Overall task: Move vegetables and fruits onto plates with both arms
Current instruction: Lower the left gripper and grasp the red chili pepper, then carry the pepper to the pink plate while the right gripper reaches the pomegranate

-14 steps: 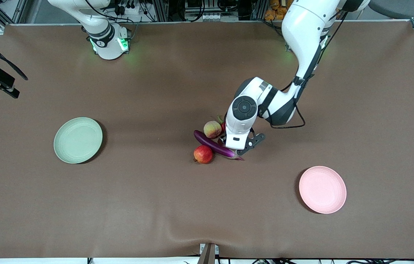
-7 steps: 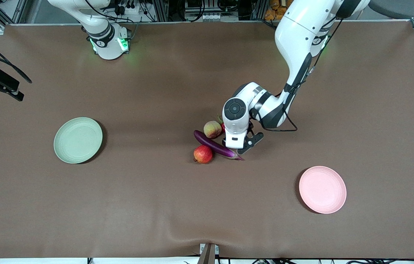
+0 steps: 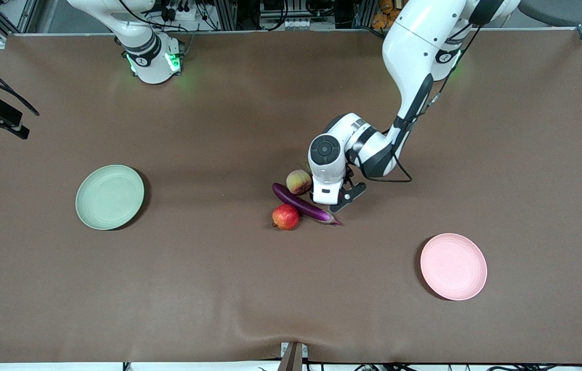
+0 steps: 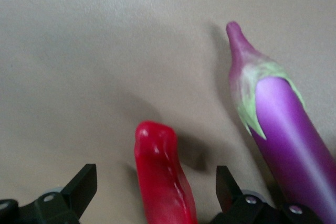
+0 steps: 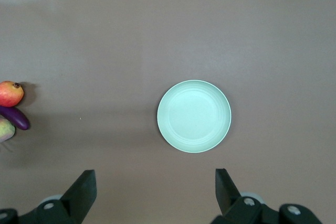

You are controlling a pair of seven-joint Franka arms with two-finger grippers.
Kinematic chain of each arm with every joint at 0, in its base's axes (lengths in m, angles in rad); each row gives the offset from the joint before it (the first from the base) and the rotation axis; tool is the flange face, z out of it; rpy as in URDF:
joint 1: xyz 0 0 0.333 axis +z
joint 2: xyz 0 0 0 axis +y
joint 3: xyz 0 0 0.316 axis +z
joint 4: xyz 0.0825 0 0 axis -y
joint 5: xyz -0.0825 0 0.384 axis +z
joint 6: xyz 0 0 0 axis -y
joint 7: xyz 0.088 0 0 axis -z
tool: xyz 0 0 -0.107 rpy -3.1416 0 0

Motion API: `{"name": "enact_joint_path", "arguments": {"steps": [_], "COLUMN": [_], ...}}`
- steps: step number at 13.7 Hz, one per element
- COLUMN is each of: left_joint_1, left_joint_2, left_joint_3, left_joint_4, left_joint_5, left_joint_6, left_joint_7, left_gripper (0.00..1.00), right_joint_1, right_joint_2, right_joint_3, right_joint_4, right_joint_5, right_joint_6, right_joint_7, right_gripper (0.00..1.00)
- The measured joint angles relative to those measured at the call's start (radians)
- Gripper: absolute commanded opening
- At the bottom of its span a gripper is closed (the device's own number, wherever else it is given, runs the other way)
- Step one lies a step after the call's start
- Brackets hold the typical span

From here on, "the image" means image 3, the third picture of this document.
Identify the long purple eggplant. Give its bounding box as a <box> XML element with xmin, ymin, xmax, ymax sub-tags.
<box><xmin>271</xmin><ymin>182</ymin><xmax>343</xmax><ymax>226</ymax></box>

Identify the light green round plate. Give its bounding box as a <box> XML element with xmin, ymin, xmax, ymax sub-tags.
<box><xmin>75</xmin><ymin>164</ymin><xmax>145</xmax><ymax>231</ymax></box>

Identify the white power strip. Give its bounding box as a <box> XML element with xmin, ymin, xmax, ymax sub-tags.
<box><xmin>160</xmin><ymin>0</ymin><xmax>204</xmax><ymax>24</ymax></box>

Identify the grey table edge bracket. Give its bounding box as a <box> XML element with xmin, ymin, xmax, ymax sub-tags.
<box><xmin>277</xmin><ymin>342</ymin><xmax>309</xmax><ymax>371</ymax></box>

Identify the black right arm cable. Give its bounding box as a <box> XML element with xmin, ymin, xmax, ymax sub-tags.
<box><xmin>0</xmin><ymin>49</ymin><xmax>41</xmax><ymax>117</ymax></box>

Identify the dark grey rounded seat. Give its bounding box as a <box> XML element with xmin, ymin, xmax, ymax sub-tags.
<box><xmin>519</xmin><ymin>0</ymin><xmax>582</xmax><ymax>27</ymax></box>

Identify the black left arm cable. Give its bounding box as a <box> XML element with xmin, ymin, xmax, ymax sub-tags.
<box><xmin>350</xmin><ymin>21</ymin><xmax>482</xmax><ymax>184</ymax></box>

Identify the brown table cloth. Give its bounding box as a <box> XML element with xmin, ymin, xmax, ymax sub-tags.
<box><xmin>0</xmin><ymin>28</ymin><xmax>582</xmax><ymax>364</ymax></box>

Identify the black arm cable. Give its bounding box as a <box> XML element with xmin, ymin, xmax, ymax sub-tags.
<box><xmin>350</xmin><ymin>21</ymin><xmax>482</xmax><ymax>184</ymax></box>
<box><xmin>0</xmin><ymin>49</ymin><xmax>41</xmax><ymax>117</ymax></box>

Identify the yellow pink peach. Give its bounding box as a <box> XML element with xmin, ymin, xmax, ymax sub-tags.
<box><xmin>286</xmin><ymin>170</ymin><xmax>313</xmax><ymax>195</ymax></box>

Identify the bag of orange snacks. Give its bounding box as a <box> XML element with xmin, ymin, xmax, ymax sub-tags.
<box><xmin>372</xmin><ymin>0</ymin><xmax>406</xmax><ymax>29</ymax></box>

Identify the red round apple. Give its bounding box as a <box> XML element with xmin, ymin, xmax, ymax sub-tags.
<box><xmin>272</xmin><ymin>204</ymin><xmax>300</xmax><ymax>230</ymax></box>

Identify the pink round plate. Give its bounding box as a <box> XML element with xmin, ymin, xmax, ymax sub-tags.
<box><xmin>420</xmin><ymin>233</ymin><xmax>488</xmax><ymax>301</ymax></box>

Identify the aluminium frame post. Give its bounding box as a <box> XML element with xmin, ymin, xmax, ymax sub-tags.
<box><xmin>358</xmin><ymin>0</ymin><xmax>374</xmax><ymax>29</ymax></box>
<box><xmin>214</xmin><ymin>0</ymin><xmax>238</xmax><ymax>31</ymax></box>

